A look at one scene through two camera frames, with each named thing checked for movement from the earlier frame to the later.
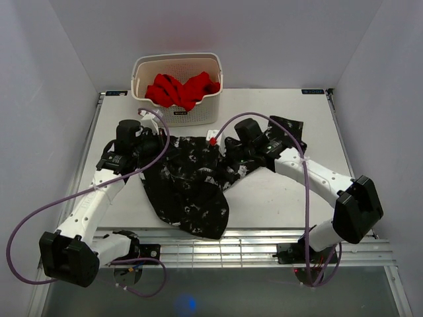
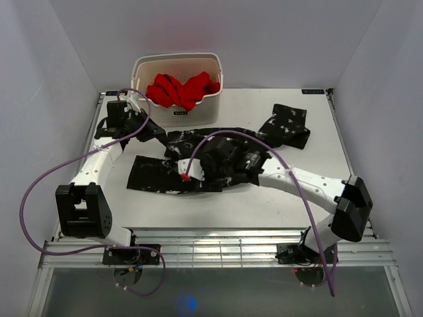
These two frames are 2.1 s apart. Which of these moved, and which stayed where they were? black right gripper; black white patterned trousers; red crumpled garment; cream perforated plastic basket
Moved: black white patterned trousers; black right gripper
Stayed: cream perforated plastic basket; red crumpled garment
